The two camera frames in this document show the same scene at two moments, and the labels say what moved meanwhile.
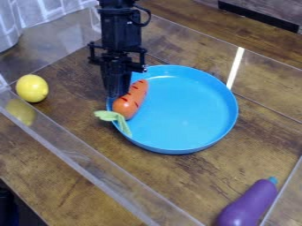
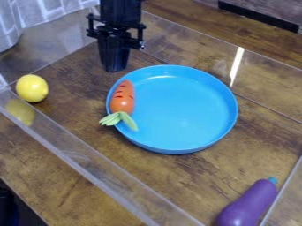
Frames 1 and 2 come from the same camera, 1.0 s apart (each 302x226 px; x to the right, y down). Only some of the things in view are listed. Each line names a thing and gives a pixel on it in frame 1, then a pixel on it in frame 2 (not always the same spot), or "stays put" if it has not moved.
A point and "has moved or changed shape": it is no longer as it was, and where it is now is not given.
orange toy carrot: x=126 y=104 has moved or changed shape
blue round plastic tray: x=189 y=109 stays put
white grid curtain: x=22 y=13 stays put
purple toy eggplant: x=247 y=211 stays put
